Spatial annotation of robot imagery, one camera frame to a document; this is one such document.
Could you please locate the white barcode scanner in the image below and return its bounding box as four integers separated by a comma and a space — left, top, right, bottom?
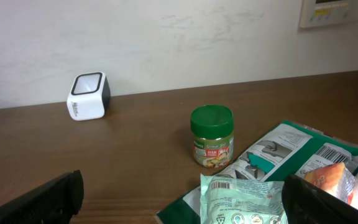
67, 72, 111, 121

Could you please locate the light green tissue pack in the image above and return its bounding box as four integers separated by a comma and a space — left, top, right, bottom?
200, 175, 288, 224

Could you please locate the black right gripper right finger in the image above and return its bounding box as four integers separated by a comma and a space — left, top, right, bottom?
282, 175, 358, 224

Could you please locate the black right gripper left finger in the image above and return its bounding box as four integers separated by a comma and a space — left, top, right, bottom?
0, 170, 84, 224

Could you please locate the wall thermostat panel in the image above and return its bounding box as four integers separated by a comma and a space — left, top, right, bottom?
299, 0, 358, 29

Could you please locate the orange snack packet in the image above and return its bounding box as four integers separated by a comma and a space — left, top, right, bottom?
304, 162, 356, 205

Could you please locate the green 3M package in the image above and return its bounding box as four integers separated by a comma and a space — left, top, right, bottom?
154, 119, 358, 224

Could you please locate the green lid jar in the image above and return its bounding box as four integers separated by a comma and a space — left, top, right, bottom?
190, 105, 234, 168

